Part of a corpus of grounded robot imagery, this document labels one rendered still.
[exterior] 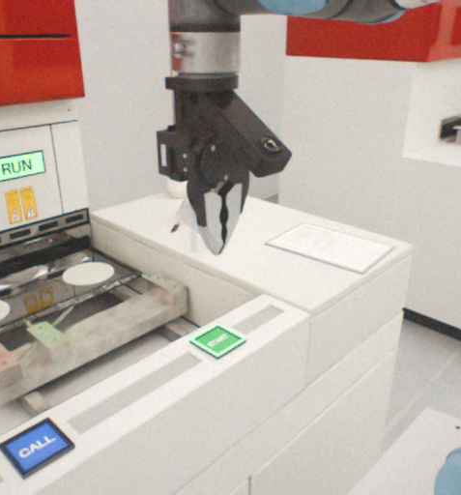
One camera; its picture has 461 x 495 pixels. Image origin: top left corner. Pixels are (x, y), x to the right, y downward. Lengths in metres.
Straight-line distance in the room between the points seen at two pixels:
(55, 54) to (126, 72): 1.97
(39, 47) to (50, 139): 0.19
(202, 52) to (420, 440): 0.59
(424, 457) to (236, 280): 0.39
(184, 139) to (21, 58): 0.52
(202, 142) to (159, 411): 0.30
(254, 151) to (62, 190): 0.70
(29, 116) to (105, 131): 1.88
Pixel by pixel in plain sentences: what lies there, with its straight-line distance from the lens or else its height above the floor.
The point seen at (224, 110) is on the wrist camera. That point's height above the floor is 1.27.
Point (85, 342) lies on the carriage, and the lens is 0.86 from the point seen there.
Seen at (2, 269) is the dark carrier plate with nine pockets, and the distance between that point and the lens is 1.12.
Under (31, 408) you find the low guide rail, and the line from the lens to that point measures 0.82.
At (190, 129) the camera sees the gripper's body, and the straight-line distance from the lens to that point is 0.59.
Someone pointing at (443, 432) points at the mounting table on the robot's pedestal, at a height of 0.82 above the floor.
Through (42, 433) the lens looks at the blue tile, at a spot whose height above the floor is 0.96.
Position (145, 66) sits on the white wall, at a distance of 3.09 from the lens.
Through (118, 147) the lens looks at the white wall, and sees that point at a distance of 3.02.
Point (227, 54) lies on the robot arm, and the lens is 0.55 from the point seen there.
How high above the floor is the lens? 1.35
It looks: 24 degrees down
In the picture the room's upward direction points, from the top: straight up
